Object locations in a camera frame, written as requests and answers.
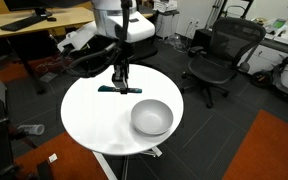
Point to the white bowl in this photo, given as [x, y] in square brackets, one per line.
[152, 116]

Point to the white workbench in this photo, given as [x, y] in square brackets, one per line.
[267, 60]

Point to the white cabinet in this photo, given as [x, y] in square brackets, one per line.
[165, 25]

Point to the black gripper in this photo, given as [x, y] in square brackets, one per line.
[120, 73]

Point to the green box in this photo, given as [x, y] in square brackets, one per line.
[279, 23]

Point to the clear plastic cup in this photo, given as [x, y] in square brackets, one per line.
[32, 129]

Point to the small white card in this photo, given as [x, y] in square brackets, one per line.
[52, 158]

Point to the black computer mouse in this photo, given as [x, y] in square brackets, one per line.
[51, 19]

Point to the white table base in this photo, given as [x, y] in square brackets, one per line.
[104, 165]

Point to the grey power strip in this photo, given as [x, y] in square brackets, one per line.
[48, 77]

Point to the teal and white marker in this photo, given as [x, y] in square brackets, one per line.
[105, 88]

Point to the black electric scooter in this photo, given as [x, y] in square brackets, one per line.
[284, 80]

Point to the metal tripod stand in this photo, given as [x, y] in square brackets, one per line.
[214, 13]

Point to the black computer tower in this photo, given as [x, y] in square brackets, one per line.
[202, 38]

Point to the black keyboard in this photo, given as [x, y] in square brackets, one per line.
[20, 23]

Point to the black padded office chair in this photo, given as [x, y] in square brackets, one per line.
[147, 51]

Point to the white printer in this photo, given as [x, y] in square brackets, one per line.
[164, 5]

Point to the black mesh office chair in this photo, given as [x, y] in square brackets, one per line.
[214, 66]

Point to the black computer monitor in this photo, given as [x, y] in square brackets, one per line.
[27, 4]

